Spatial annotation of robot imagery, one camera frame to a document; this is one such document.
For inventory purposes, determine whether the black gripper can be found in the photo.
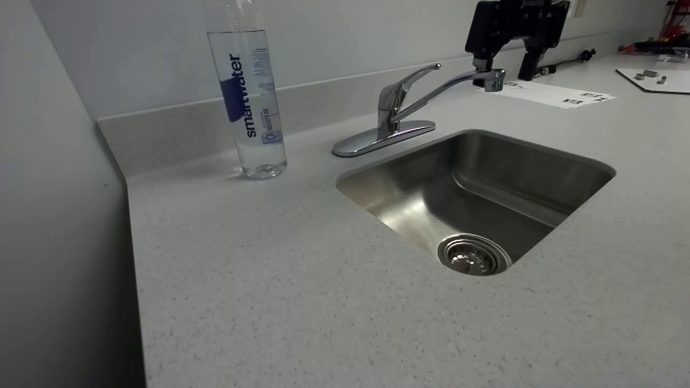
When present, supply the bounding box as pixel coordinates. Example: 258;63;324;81
465;0;572;79

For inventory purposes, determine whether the chrome tap with nozzle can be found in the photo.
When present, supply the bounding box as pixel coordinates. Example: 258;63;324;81
332;63;506;157

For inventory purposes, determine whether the white paper sheet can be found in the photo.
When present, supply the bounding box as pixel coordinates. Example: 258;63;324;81
502;79;612;109

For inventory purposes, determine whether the stainless steel sink basin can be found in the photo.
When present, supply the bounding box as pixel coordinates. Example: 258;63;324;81
337;129;616;265

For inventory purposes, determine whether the round metal sink drain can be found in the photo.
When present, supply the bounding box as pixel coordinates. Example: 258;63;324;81
437;232;513;275

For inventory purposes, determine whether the clear smartwater bottle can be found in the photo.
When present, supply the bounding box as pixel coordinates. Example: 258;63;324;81
202;0;286;180

